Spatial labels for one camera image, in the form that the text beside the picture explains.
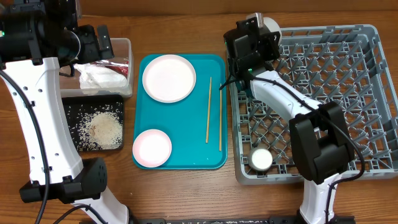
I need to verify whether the clear plastic waste bin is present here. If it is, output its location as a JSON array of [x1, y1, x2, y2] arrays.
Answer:
[[60, 38, 134, 98]]

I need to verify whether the grey bowl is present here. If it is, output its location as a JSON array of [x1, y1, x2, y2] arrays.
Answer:
[[263, 17, 282, 35]]

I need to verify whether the red sauce packet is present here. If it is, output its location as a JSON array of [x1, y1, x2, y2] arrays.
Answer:
[[94, 60, 129, 77]]

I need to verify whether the large white plate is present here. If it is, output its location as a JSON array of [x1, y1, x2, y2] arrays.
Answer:
[[142, 54, 197, 103]]

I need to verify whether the black plastic tray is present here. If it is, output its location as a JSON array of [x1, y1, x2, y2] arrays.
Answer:
[[61, 94, 125, 152]]

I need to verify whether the white cup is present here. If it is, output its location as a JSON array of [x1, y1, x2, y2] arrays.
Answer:
[[248, 148, 273, 171]]

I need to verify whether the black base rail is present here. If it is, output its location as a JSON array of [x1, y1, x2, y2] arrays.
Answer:
[[79, 215, 355, 224]]

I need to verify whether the white napkin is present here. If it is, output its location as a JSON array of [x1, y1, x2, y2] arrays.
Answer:
[[74, 63, 127, 89]]

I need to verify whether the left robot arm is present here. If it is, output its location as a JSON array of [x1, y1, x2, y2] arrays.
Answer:
[[1, 0, 134, 223]]

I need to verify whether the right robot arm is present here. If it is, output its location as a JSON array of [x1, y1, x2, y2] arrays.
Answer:
[[223, 12, 365, 223]]

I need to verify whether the wooden chopstick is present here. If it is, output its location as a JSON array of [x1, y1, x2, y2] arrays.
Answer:
[[219, 84, 223, 152], [205, 77, 212, 144]]

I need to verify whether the left wooden chopstick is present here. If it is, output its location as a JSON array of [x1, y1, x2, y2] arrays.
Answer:
[[205, 77, 212, 144]]

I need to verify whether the teal serving tray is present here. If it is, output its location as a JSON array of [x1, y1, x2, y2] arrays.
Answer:
[[134, 54, 228, 170]]

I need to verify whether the grey dishwasher rack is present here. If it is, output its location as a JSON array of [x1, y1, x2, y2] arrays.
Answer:
[[229, 24, 397, 185]]

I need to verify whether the pile of rice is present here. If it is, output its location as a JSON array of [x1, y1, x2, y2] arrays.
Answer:
[[67, 105, 124, 151]]

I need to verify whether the right wooden chopstick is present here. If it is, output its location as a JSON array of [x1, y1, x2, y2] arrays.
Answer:
[[219, 84, 223, 152]]

